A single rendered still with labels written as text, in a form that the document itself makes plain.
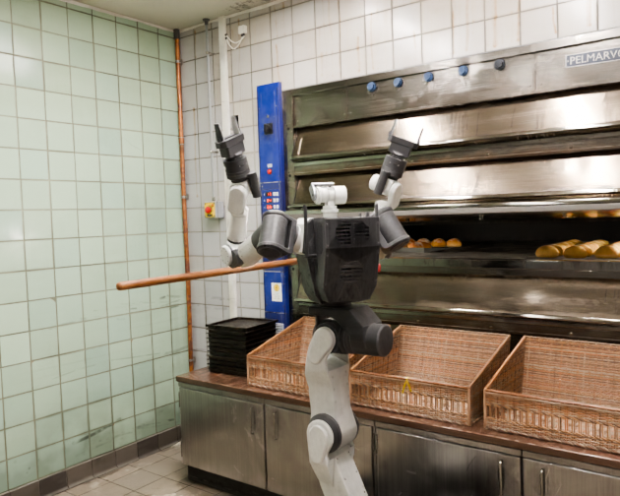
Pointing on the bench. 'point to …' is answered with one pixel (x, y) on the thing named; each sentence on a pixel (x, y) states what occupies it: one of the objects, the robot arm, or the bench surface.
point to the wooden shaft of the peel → (200, 275)
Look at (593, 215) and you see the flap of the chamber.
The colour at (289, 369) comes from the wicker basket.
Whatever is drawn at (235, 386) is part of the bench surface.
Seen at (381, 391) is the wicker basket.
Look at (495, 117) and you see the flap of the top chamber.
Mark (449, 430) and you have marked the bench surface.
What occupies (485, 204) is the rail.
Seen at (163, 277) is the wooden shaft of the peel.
